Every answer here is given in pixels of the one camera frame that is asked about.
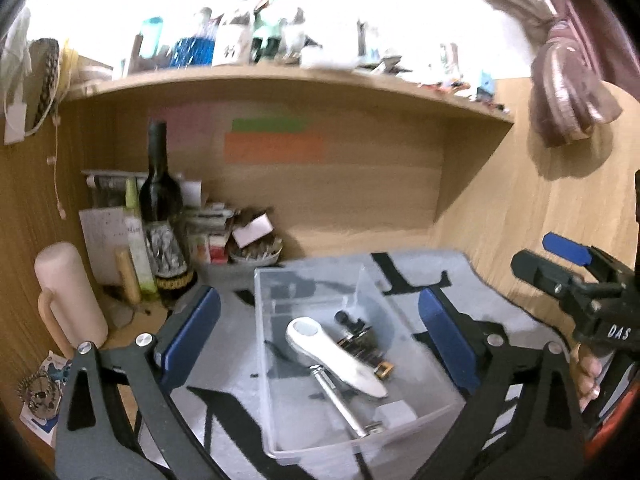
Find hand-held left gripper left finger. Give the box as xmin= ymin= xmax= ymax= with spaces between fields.
xmin=54 ymin=285 xmax=222 ymax=480

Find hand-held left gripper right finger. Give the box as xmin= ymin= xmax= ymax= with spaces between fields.
xmin=410 ymin=287 xmax=586 ymax=480

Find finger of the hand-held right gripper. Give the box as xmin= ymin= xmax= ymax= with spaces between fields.
xmin=511 ymin=232 xmax=596 ymax=301

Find clear plastic storage box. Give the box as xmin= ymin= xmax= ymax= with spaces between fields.
xmin=254 ymin=252 xmax=467 ymax=461

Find person's right hand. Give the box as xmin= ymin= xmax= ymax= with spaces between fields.
xmin=574 ymin=344 xmax=610 ymax=412

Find grey felt mat black pattern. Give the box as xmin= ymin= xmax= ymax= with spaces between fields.
xmin=135 ymin=249 xmax=571 ymax=480

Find black and gold gadget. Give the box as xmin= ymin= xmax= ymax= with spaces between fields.
xmin=334 ymin=311 xmax=395 ymax=378

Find small white block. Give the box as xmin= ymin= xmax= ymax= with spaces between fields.
xmin=375 ymin=402 xmax=418 ymax=428

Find gold cylindrical tube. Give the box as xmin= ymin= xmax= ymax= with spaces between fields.
xmin=116 ymin=249 xmax=142 ymax=305

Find small red box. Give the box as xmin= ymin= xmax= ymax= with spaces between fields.
xmin=209 ymin=232 xmax=230 ymax=264

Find green spray bottle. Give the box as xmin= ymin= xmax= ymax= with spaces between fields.
xmin=124 ymin=177 xmax=157 ymax=293

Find white bowl of pebbles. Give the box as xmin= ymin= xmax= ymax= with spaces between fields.
xmin=229 ymin=237 xmax=283 ymax=266

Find white handheld massager device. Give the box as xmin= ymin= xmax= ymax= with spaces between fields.
xmin=285 ymin=316 xmax=389 ymax=399

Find red fabric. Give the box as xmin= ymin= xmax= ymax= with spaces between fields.
xmin=582 ymin=367 xmax=640 ymax=463

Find silver metal tool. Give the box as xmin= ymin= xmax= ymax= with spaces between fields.
xmin=310 ymin=364 xmax=383 ymax=438

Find stack of booklets and papers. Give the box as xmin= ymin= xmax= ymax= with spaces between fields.
xmin=182 ymin=202 xmax=236 ymax=241

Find pale pink card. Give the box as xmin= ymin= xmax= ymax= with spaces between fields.
xmin=232 ymin=213 xmax=274 ymax=247

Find white handwritten note paper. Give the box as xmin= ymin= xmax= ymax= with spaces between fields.
xmin=79 ymin=206 xmax=128 ymax=286

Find dark wine bottle elephant label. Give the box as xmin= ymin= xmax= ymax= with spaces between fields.
xmin=138 ymin=121 xmax=197 ymax=306

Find white folded papers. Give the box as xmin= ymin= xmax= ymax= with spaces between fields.
xmin=175 ymin=172 xmax=203 ymax=208

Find grey round patterned ornament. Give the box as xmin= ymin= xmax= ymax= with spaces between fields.
xmin=17 ymin=375 xmax=63 ymax=418

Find blue cartoon sticker card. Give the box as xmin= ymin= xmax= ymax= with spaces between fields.
xmin=20 ymin=352 xmax=73 ymax=448

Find rolled newspaper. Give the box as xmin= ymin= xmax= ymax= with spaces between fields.
xmin=82 ymin=170 xmax=151 ymax=208

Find pink curtain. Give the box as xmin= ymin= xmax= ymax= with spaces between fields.
xmin=452 ymin=0 xmax=623 ymax=148

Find orange paper note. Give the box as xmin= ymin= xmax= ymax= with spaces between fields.
xmin=224 ymin=133 xmax=326 ymax=163

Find pink paper note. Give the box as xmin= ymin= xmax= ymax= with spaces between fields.
xmin=150 ymin=102 xmax=216 ymax=136

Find wooden shelf board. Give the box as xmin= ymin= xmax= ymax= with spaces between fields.
xmin=60 ymin=67 xmax=516 ymax=123

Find blue glitter bottle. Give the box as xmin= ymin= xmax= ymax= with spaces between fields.
xmin=172 ymin=32 xmax=217 ymax=67

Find woven brown round item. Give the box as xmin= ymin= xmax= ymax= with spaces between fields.
xmin=30 ymin=37 xmax=62 ymax=131

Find teal cup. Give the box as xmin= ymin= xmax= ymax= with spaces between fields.
xmin=141 ymin=16 xmax=164 ymax=59

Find white flat box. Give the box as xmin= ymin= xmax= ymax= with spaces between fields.
xmin=299 ymin=45 xmax=362 ymax=71

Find white bottle with stopper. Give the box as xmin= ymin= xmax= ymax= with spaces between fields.
xmin=215 ymin=0 xmax=254 ymax=66

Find green glass bottle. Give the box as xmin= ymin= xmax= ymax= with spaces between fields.
xmin=251 ymin=0 xmax=282 ymax=63

